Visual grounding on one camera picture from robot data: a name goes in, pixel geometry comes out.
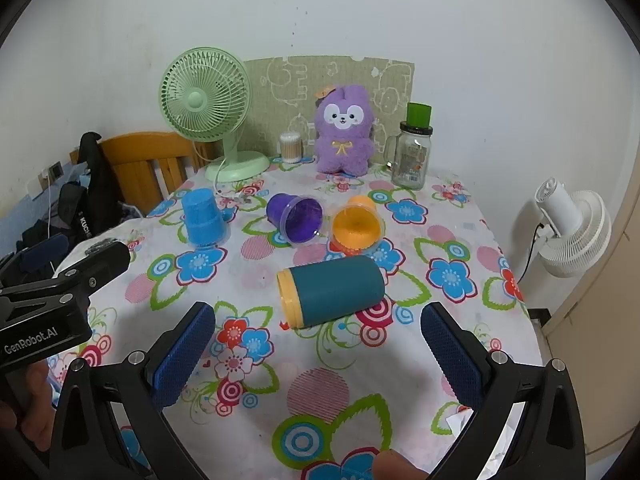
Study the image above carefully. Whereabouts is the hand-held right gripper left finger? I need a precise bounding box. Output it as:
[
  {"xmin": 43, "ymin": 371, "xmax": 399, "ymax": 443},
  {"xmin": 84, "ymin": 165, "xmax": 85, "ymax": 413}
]
[{"xmin": 50, "ymin": 301, "xmax": 217, "ymax": 480}]

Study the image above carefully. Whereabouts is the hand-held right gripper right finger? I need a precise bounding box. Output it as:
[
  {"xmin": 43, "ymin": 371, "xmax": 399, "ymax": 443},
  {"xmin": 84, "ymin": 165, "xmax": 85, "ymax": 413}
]
[{"xmin": 420, "ymin": 302, "xmax": 587, "ymax": 480}]

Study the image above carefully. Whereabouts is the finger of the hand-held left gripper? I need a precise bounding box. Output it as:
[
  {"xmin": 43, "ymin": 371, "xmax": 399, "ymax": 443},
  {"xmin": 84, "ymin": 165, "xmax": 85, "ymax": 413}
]
[
  {"xmin": 0, "ymin": 234, "xmax": 71, "ymax": 289},
  {"xmin": 0, "ymin": 241, "xmax": 132, "ymax": 302}
]

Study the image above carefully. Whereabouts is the teal cup with yellow rim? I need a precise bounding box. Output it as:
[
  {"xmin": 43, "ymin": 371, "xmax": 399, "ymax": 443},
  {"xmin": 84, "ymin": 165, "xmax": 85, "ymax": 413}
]
[{"xmin": 276, "ymin": 255, "xmax": 386, "ymax": 330}]

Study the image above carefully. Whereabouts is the blue plastic cup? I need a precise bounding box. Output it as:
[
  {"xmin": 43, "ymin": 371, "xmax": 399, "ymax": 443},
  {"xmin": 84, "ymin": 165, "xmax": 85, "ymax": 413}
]
[{"xmin": 181, "ymin": 188, "xmax": 232, "ymax": 247}]

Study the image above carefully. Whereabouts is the orange plastic cup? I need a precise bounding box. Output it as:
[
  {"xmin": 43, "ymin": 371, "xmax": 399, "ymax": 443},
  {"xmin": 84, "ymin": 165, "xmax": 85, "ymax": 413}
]
[{"xmin": 331, "ymin": 196, "xmax": 385, "ymax": 255}]

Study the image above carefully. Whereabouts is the purple plastic cup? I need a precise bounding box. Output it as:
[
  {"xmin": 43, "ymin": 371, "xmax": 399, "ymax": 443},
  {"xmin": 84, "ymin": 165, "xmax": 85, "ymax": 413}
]
[{"xmin": 266, "ymin": 193, "xmax": 323, "ymax": 246}]

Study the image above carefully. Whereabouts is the person's left hand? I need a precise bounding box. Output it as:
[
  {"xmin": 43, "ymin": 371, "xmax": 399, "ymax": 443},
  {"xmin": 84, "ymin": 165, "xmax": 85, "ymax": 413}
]
[{"xmin": 0, "ymin": 357, "xmax": 58, "ymax": 465}]

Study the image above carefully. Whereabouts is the person's right hand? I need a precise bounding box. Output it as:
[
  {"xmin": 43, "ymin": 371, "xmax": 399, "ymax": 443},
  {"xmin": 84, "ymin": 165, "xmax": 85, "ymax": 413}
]
[{"xmin": 372, "ymin": 449, "xmax": 432, "ymax": 480}]

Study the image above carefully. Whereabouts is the black backpack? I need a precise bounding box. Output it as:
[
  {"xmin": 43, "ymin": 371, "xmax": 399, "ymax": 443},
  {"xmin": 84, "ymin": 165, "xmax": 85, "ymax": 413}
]
[{"xmin": 0, "ymin": 182, "xmax": 88, "ymax": 271}]

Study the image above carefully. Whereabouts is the black jacket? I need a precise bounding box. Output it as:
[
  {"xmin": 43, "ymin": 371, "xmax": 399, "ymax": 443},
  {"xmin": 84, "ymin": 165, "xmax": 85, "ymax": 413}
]
[{"xmin": 75, "ymin": 132, "xmax": 126, "ymax": 241}]

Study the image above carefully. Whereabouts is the wooden chair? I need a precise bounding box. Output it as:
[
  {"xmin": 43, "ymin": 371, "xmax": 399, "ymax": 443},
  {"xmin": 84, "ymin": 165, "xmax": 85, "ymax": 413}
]
[{"xmin": 70, "ymin": 131, "xmax": 223, "ymax": 216}]

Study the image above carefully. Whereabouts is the floral tablecloth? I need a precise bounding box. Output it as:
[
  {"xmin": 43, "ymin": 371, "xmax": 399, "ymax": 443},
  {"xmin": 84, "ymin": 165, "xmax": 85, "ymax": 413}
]
[{"xmin": 47, "ymin": 162, "xmax": 543, "ymax": 480}]

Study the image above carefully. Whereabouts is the beige cabinet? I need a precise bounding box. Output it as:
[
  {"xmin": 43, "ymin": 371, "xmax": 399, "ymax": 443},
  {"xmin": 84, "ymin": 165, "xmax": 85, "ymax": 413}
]
[{"xmin": 542, "ymin": 150, "xmax": 640, "ymax": 466}]

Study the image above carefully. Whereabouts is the white circulator fan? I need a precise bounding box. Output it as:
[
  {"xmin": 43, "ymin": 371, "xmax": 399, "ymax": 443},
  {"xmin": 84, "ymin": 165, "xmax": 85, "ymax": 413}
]
[{"xmin": 534, "ymin": 177, "xmax": 612, "ymax": 278}]

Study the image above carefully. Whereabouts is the green desk fan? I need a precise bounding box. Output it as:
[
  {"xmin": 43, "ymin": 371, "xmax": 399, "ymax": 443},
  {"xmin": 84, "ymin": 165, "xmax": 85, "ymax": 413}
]
[{"xmin": 160, "ymin": 47, "xmax": 271, "ymax": 182}]

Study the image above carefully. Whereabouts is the glass jar with green lid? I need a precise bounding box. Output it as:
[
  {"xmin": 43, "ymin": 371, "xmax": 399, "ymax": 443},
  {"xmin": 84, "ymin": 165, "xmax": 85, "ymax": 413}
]
[{"xmin": 384, "ymin": 102, "xmax": 434, "ymax": 190}]

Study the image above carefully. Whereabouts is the cotton swab container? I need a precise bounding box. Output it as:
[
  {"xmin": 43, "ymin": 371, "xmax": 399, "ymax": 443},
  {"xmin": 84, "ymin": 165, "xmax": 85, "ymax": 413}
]
[{"xmin": 279, "ymin": 132, "xmax": 304, "ymax": 163}]

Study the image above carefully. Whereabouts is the purple plush toy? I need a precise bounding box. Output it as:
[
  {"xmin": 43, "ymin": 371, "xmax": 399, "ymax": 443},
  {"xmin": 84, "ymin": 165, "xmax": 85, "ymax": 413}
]
[{"xmin": 313, "ymin": 85, "xmax": 377, "ymax": 177}]

